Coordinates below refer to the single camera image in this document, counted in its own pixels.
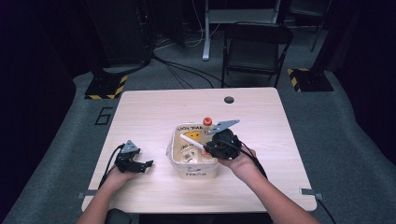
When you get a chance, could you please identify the person's left hand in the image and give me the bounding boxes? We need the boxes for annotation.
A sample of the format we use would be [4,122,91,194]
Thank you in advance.
[101,165,138,192]

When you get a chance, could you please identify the left hand-held gripper black cable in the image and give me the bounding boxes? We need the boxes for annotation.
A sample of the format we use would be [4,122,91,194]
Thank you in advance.
[97,144,126,190]

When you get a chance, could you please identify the black folding chair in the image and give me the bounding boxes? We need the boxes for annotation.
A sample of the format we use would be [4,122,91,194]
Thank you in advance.
[219,21,294,90]

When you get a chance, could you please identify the hand-held gripper black cable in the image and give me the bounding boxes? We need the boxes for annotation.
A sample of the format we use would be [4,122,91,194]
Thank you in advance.
[218,139,269,181]
[97,144,126,190]

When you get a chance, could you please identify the white straw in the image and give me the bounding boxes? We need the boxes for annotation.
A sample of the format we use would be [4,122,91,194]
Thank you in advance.
[179,133,207,151]

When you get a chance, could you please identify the black equipment stand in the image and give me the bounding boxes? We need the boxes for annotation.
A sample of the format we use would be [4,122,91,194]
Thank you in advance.
[81,0,155,76]

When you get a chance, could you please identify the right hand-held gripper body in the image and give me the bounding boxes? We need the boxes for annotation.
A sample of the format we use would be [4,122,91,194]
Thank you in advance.
[206,119,244,161]

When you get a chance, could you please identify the black yellow striped base plate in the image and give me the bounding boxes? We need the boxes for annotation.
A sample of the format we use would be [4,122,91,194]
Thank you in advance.
[84,74,129,101]
[286,67,335,93]

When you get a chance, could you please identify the grey table clamp bracket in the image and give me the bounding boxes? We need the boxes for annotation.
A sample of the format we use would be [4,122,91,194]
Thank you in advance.
[76,189,98,200]
[300,187,325,201]

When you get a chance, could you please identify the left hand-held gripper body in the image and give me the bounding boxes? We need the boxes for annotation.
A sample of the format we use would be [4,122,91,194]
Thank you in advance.
[114,140,142,175]

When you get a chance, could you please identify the black floor cables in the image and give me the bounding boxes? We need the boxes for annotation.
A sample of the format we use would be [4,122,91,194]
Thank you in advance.
[150,36,225,90]

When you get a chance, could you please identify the white metal desk frame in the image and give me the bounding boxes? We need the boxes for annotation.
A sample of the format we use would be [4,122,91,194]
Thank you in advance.
[201,0,282,62]

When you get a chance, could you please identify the person's right hand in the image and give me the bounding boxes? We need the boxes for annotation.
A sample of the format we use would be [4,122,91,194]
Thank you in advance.
[217,146,260,184]

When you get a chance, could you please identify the right hand-held gripper black cable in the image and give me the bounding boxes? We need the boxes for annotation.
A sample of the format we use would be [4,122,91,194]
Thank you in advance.
[218,139,269,181]

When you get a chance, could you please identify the clear bottle with orange cap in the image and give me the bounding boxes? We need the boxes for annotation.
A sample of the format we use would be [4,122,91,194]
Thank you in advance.
[199,117,219,163]

